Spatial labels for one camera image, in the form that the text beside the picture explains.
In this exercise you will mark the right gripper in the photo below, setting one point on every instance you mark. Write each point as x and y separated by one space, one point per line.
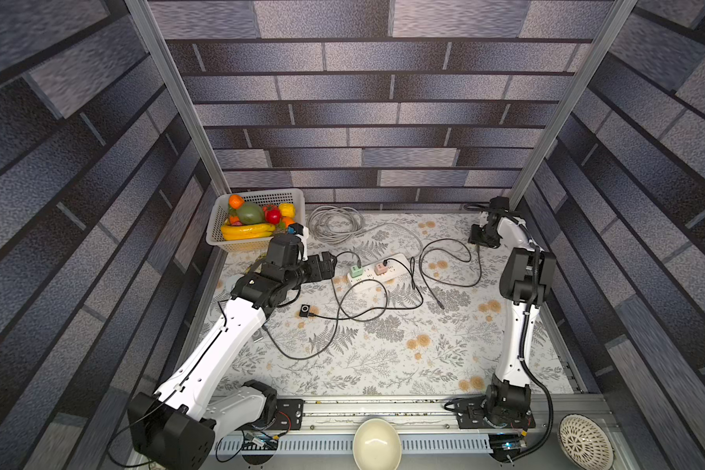
483 235

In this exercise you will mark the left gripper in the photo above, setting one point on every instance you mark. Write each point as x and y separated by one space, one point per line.
318 274

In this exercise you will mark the pink charger plug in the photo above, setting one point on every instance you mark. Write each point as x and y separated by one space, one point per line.
380 268

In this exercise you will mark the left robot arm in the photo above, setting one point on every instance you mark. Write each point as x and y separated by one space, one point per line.
178 425

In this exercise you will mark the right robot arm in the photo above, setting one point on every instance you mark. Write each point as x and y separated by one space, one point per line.
526 283

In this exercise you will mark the green plastic mango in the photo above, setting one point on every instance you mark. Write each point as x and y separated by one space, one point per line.
250 214

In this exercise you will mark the white power strip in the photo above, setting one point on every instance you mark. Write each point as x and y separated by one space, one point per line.
398 267

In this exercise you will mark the yellow plastic banana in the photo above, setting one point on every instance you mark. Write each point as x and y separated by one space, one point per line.
247 232

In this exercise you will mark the orange plastic tangerine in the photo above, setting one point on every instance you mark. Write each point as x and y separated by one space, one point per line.
235 202

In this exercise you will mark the white plastic fruit basket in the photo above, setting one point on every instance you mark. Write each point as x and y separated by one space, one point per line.
222 214

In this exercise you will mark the cream ceramic bowl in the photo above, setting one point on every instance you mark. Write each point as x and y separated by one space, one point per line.
377 446

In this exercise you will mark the white woven plate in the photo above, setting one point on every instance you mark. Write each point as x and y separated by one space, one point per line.
585 443

